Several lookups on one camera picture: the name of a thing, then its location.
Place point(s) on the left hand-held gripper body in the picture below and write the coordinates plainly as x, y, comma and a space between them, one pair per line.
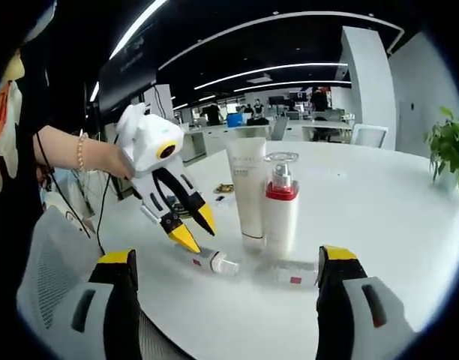
147, 138

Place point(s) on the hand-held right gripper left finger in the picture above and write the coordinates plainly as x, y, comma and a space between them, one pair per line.
120, 300

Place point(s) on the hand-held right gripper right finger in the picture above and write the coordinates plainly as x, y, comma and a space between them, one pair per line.
334, 307

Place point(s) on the small white blue skincare sachet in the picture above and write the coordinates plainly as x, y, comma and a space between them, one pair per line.
221, 198

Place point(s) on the gold foil skincare sachet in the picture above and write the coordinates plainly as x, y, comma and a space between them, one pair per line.
224, 188

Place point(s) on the small white skincare pump bottle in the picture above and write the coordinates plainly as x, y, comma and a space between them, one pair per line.
285, 273
203, 258

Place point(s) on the white skincare tube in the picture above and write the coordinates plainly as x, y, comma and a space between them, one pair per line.
248, 187

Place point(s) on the large red-collared skincare pump bottle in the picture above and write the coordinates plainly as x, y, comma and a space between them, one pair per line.
282, 217

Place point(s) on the blue storage box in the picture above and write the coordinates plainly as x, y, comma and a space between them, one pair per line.
237, 119

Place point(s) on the person's left hand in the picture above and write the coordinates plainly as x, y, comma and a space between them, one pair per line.
107, 161

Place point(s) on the white cabinet counter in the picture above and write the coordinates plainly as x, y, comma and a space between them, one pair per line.
210, 140

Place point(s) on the short ceiling light strip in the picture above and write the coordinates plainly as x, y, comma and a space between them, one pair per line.
95, 91

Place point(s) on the white mesh office chair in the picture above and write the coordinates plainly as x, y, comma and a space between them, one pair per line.
53, 270

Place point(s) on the large black display screen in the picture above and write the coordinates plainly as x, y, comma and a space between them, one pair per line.
128, 63

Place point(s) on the black bag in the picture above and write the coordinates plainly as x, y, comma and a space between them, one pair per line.
258, 122

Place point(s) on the wide ceiling light strip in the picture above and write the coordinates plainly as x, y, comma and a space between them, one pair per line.
139, 28

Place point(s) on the long ceiling light strip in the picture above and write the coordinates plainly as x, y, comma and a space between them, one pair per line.
274, 68
312, 81

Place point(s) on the dark background monitor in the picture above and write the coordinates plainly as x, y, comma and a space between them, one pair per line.
299, 95

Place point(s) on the white office desk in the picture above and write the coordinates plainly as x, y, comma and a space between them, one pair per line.
327, 129

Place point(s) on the white plastic chair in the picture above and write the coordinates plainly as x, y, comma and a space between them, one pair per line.
369, 135

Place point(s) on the potted green plant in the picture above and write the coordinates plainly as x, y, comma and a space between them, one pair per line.
449, 150

